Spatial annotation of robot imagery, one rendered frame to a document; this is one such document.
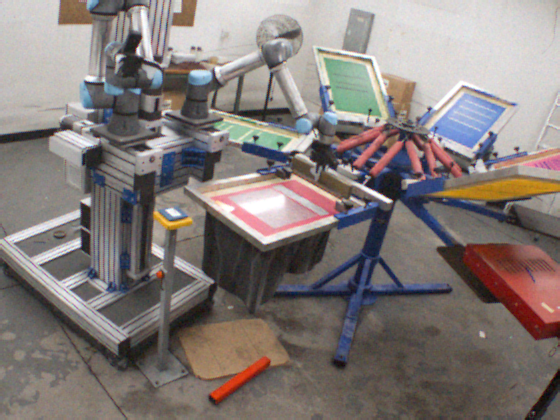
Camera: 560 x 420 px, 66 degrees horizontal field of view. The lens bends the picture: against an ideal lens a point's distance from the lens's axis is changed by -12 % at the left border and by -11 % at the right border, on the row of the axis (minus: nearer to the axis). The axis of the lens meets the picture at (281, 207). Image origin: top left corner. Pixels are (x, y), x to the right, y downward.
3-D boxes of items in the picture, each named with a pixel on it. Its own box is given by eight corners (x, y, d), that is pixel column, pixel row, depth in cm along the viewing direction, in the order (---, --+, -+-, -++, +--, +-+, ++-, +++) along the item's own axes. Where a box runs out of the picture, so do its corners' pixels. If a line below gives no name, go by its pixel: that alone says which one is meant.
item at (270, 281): (255, 314, 227) (271, 238, 209) (250, 310, 229) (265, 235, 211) (318, 286, 259) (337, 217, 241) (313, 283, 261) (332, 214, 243)
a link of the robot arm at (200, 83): (181, 96, 239) (185, 70, 234) (193, 92, 251) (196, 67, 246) (202, 101, 237) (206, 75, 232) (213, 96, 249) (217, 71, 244)
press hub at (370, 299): (362, 316, 330) (421, 132, 273) (321, 287, 353) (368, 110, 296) (392, 298, 357) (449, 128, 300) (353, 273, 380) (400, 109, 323)
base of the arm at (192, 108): (174, 112, 245) (176, 94, 241) (193, 109, 257) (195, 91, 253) (196, 120, 239) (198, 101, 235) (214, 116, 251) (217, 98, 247)
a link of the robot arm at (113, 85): (134, 96, 172) (137, 67, 168) (105, 96, 166) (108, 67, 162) (128, 90, 178) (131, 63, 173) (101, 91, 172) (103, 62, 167)
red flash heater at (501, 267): (606, 337, 172) (619, 315, 167) (538, 350, 158) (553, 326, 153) (527, 262, 224) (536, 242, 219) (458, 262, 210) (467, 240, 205)
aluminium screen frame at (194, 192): (263, 252, 198) (264, 244, 196) (183, 193, 232) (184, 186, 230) (372, 214, 252) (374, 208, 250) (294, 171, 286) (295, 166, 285)
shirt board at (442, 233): (539, 309, 210) (546, 296, 206) (478, 315, 198) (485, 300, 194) (415, 190, 324) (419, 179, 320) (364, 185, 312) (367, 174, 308)
